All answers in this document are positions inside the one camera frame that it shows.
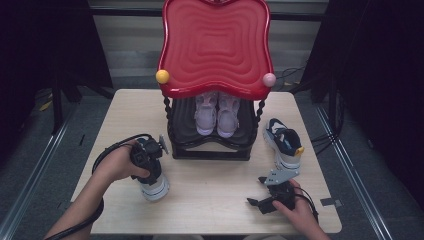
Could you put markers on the person's left hand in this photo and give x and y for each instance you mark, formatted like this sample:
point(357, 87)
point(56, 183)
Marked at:
point(115, 163)

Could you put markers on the metal floor rail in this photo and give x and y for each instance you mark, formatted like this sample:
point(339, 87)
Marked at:
point(40, 163)
point(350, 166)

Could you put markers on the purple sandal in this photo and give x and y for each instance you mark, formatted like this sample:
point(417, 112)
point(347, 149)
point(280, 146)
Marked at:
point(205, 116)
point(228, 120)

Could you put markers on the black tape strip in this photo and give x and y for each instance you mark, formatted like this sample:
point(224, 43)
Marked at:
point(82, 140)

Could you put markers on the red and black shoe rack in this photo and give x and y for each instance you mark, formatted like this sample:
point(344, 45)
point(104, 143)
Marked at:
point(215, 50)

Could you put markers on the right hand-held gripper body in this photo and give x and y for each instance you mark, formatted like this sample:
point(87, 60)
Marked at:
point(283, 196)

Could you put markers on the yellow floor strip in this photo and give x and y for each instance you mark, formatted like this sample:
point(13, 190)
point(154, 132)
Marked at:
point(45, 106)

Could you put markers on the black curtain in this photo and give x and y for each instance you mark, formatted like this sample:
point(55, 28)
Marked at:
point(376, 66)
point(43, 43)

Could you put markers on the person's right hand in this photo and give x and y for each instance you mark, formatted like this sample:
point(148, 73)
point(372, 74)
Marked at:
point(301, 213)

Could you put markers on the black metal stand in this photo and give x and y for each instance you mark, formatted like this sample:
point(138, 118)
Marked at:
point(57, 106)

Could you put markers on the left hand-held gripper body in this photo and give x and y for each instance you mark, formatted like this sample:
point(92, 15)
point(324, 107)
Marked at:
point(148, 156)

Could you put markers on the grey tape piece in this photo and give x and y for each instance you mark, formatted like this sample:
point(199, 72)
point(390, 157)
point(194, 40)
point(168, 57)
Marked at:
point(330, 202)

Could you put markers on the navy and white sneaker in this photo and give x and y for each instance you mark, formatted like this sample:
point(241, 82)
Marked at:
point(285, 143)
point(156, 191)

